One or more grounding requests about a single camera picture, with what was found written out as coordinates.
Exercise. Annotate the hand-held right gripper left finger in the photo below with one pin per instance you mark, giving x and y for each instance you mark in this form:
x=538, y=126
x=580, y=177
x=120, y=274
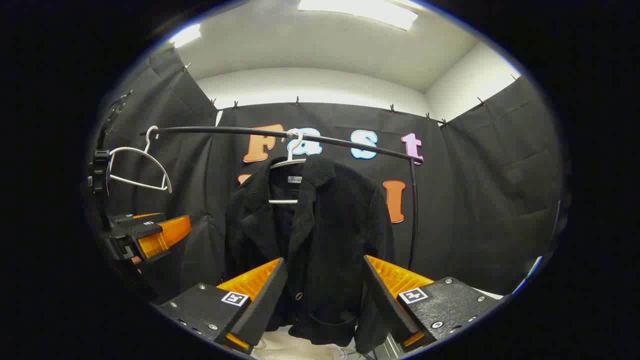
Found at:
x=262, y=300

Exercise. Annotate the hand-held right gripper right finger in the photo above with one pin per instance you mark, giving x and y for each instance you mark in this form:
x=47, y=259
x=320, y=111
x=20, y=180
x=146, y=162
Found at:
x=382, y=300

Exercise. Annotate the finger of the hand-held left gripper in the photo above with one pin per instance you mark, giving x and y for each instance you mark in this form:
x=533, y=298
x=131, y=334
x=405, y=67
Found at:
x=125, y=218
x=135, y=237

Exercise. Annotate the black knit jacket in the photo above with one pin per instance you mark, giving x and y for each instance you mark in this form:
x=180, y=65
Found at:
x=325, y=225

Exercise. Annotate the white plastic clothes hanger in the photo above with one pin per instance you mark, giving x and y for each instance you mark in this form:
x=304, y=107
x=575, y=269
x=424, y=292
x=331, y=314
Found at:
x=282, y=202
x=137, y=183

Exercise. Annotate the white flat sheet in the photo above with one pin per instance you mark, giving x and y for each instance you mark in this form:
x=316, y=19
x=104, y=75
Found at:
x=492, y=295

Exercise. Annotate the black backdrop cloth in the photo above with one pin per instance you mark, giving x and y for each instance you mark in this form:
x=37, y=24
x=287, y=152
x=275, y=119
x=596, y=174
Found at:
x=475, y=200

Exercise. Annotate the small ceiling light panel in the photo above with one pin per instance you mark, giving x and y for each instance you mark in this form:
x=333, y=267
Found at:
x=186, y=35

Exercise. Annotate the row of backdrop clips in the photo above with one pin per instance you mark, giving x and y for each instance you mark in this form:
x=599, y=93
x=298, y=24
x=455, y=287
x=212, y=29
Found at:
x=297, y=101

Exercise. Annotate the silver metal frame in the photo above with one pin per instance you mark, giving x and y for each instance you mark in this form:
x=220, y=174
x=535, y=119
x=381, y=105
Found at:
x=387, y=347

